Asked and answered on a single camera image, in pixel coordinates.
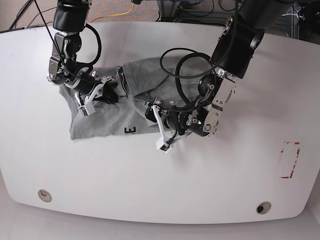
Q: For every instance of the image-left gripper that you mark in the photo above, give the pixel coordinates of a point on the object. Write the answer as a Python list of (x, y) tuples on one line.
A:
[(94, 92)]

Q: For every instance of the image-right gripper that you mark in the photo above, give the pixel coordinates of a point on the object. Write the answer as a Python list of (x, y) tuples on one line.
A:
[(167, 122)]

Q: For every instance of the grey t-shirt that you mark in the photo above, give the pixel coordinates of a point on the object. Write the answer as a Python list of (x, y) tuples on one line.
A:
[(137, 82)]

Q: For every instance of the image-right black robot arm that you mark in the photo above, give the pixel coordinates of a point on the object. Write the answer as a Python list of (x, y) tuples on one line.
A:
[(241, 36)]

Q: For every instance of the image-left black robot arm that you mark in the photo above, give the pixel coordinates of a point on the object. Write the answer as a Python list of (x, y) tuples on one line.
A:
[(64, 69)]

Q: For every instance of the left table grommet hole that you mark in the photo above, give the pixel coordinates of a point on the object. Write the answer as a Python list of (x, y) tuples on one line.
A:
[(45, 196)]

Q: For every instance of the table grommet hole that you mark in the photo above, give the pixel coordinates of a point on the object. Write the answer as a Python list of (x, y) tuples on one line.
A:
[(263, 208), (45, 196)]

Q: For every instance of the right table grommet hole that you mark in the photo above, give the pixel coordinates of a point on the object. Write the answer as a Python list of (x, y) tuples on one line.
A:
[(263, 208)]

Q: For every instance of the red tape rectangle marking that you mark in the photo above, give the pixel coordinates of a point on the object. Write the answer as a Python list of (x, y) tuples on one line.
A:
[(288, 159)]

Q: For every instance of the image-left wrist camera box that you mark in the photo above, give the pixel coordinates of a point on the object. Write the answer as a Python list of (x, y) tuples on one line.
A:
[(86, 110)]

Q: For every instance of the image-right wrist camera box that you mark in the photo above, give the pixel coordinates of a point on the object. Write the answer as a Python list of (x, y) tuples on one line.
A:
[(163, 145)]

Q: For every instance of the aluminium frame stand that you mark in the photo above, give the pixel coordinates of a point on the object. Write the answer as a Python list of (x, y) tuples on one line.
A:
[(195, 15)]

